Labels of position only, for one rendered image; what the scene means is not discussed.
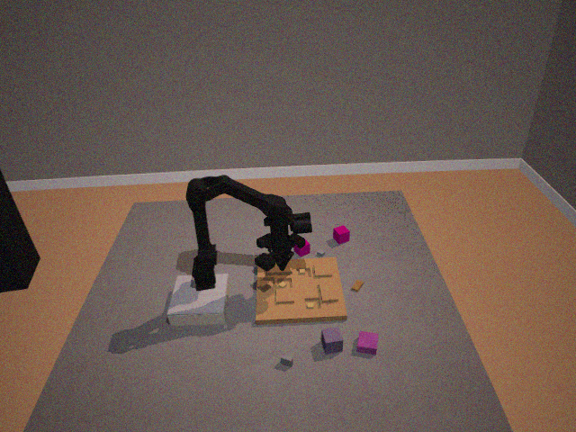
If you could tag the tan wooden puzzle board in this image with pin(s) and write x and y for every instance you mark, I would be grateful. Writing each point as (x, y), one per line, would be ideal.
(320, 284)

